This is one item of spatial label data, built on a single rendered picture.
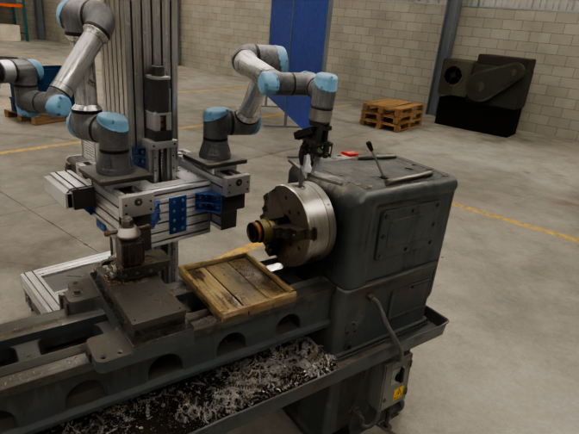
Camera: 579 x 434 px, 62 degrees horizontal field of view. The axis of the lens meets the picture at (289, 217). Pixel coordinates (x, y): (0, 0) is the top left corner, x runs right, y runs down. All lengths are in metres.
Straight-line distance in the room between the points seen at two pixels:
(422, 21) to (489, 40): 1.65
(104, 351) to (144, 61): 1.27
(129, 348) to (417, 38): 11.56
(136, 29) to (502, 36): 10.21
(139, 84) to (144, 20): 0.26
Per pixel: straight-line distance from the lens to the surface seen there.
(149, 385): 1.65
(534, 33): 11.67
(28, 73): 1.93
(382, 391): 2.31
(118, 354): 1.46
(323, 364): 1.97
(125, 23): 2.19
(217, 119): 2.25
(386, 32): 12.88
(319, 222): 1.70
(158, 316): 1.47
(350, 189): 1.76
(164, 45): 2.28
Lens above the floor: 1.80
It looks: 22 degrees down
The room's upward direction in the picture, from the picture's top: 5 degrees clockwise
